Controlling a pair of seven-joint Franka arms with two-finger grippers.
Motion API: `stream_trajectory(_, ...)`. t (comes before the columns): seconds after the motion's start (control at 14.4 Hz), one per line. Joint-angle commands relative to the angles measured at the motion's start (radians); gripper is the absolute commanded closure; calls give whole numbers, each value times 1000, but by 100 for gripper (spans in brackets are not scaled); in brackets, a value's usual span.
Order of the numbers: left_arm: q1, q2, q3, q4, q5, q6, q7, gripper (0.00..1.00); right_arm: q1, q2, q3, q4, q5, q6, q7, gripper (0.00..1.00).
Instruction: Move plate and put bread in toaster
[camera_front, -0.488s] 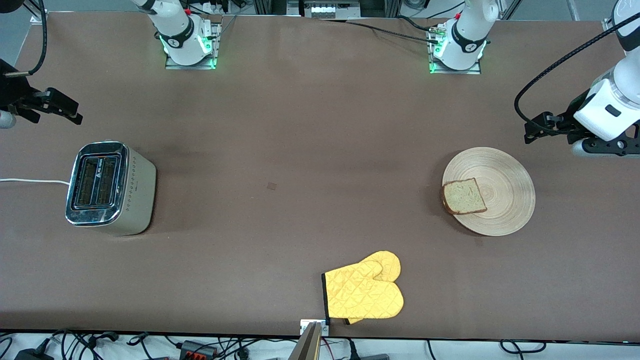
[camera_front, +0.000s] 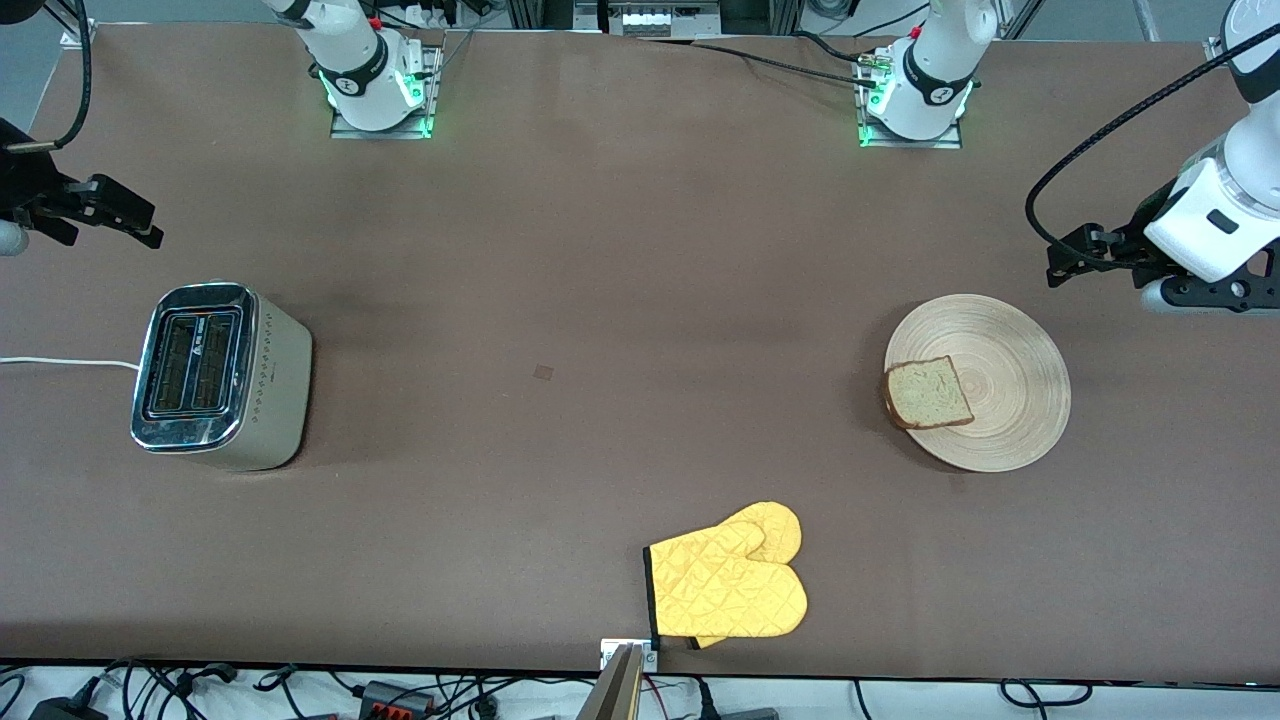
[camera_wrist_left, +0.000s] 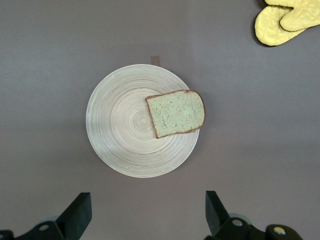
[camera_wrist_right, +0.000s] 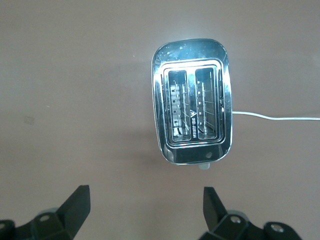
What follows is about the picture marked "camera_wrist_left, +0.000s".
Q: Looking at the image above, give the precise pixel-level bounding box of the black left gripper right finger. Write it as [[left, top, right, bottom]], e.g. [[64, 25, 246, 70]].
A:
[[204, 190, 251, 240]]

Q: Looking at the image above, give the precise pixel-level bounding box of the bread slice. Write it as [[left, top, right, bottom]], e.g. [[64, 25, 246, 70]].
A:
[[145, 89, 207, 140]]

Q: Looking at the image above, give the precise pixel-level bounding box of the round wooden plate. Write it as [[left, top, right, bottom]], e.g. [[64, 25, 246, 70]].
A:
[[85, 64, 201, 179]]

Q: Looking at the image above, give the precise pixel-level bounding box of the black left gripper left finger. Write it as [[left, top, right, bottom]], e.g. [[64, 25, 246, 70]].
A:
[[14, 191, 93, 240]]

